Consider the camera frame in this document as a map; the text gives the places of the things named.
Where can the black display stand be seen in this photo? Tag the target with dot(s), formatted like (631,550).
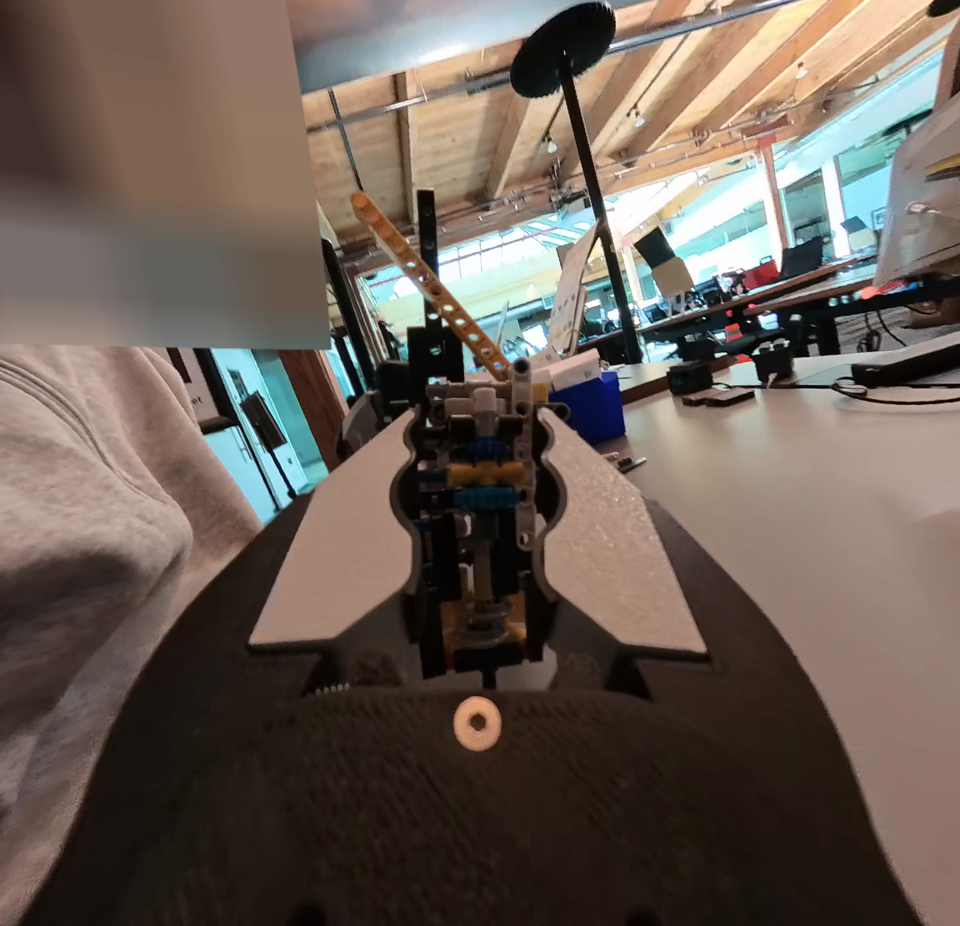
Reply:
(262,416)

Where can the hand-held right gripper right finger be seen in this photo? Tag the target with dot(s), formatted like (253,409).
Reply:
(622,566)

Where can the propped instruction booklet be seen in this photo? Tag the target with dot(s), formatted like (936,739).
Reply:
(574,296)

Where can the lego technic crane model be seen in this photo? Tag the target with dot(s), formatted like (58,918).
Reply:
(487,476)

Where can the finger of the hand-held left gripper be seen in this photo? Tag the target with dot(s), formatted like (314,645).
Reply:
(361,425)

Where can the black flat device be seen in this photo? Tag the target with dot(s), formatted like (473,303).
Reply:
(907,367)

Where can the pile of small lego pieces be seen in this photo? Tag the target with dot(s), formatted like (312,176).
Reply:
(634,463)

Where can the blue plastic bin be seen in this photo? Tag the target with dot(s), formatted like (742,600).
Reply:
(596,412)

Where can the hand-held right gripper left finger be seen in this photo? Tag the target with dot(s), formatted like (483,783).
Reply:
(330,566)

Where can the black pole with ribbed disc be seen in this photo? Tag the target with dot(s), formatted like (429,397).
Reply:
(562,48)

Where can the grey hooded sweatshirt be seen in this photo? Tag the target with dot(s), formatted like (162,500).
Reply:
(90,491)

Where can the black charger cube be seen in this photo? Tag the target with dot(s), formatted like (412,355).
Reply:
(690,377)

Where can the dark battery pack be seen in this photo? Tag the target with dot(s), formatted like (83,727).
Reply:
(697,398)
(731,395)

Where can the silver ventilation duct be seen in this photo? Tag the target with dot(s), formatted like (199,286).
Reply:
(375,48)

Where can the dark background table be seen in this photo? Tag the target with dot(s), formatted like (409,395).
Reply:
(862,296)

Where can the black power adapter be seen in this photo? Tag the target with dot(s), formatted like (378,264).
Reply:
(772,359)

